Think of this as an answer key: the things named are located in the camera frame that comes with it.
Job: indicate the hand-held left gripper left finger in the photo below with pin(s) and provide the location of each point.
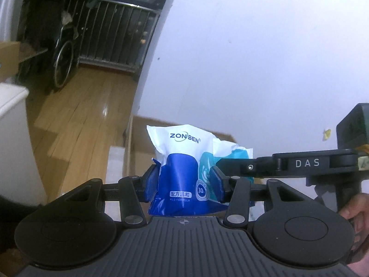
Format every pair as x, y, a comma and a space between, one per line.
152, 185

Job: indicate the metal railing gate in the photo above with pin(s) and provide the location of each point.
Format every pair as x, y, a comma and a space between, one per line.
118, 31

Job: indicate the yellow wall sticker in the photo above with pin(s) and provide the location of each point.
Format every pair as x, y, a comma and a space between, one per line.
327, 134

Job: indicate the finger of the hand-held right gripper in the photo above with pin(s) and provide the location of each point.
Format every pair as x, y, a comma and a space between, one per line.
245, 166

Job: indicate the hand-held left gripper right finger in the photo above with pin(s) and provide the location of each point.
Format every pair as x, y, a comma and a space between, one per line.
216, 185

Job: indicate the white cabinet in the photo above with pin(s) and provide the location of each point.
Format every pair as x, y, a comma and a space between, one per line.
17, 138

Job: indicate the small brown cardboard box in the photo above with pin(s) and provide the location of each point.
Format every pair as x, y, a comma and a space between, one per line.
8, 60

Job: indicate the blue white wet wipes packet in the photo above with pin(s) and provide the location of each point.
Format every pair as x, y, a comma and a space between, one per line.
178, 150

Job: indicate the white flat panel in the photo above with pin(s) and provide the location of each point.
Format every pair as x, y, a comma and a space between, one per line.
116, 164

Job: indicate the large cardboard box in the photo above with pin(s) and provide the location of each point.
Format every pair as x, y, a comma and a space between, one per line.
138, 150

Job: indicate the wheelchair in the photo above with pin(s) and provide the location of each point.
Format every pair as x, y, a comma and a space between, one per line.
63, 60

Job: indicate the person's right hand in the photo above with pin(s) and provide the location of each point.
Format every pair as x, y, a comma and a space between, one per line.
359, 207

